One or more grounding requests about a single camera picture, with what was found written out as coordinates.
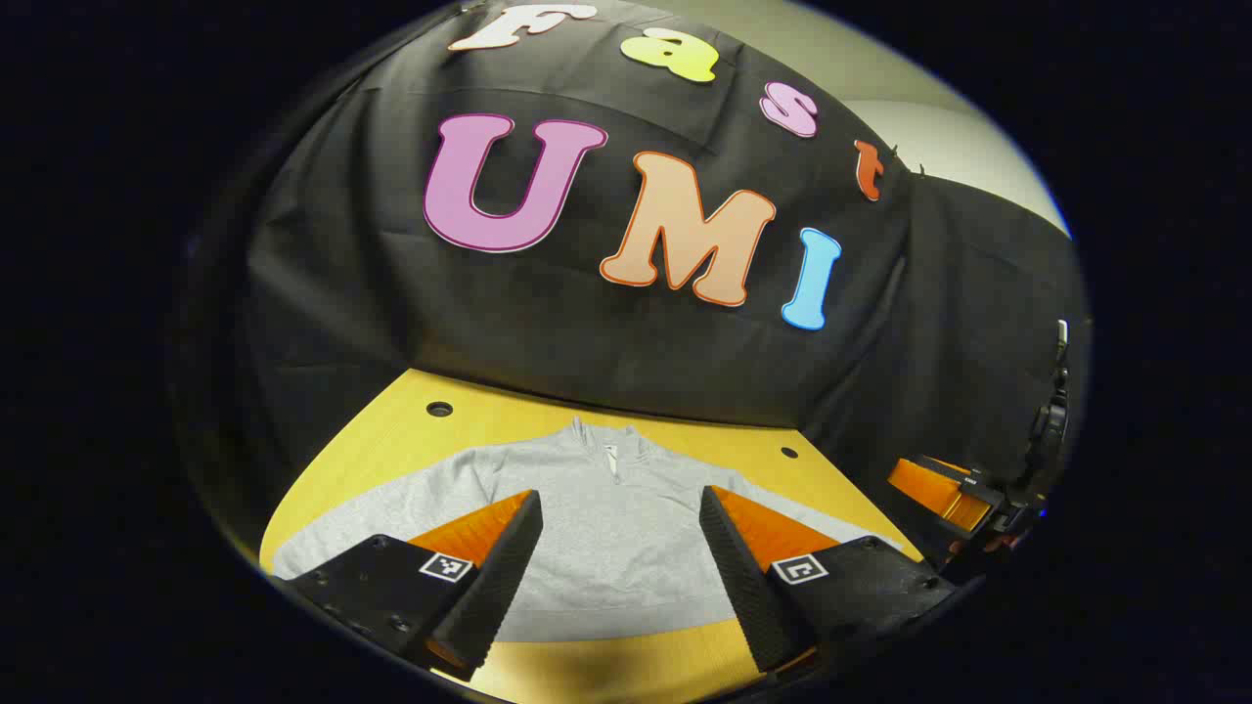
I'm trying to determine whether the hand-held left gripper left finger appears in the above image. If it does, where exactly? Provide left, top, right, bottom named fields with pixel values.
left=274, top=489, right=545, bottom=683

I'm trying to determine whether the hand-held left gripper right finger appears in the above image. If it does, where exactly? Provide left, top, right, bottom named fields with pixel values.
left=698, top=485, right=958, bottom=678

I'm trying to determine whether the grey zip-neck sweatshirt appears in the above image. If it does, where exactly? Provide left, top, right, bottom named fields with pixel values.
left=272, top=416, right=906, bottom=643

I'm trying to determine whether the black backdrop cloth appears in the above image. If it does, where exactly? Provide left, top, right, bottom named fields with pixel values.
left=176, top=0, right=1092, bottom=549

